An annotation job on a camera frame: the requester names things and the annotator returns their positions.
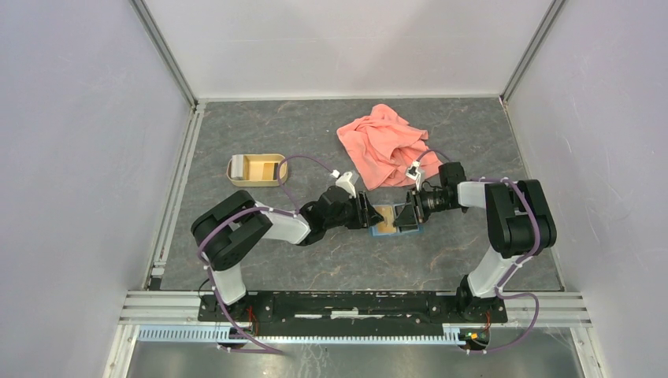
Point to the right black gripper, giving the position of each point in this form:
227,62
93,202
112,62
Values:
412,213

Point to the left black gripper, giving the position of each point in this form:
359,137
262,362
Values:
367,216

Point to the blue card holder wallet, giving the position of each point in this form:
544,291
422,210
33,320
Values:
402,230

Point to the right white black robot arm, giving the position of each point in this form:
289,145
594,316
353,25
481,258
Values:
519,226

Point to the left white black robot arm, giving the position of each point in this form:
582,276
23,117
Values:
228,232

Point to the grey card stack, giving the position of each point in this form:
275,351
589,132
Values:
237,169

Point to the pink crumpled cloth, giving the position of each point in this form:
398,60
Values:
382,146

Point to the beige oval tray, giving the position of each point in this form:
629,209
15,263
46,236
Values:
255,164

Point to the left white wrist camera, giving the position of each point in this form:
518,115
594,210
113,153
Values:
346,181

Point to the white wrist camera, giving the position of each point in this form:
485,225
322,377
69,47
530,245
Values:
346,181
415,173

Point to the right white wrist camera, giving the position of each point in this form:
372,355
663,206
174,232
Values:
415,173

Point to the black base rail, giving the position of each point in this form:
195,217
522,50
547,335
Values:
353,313

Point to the white slotted cable duct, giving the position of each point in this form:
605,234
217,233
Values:
225,334

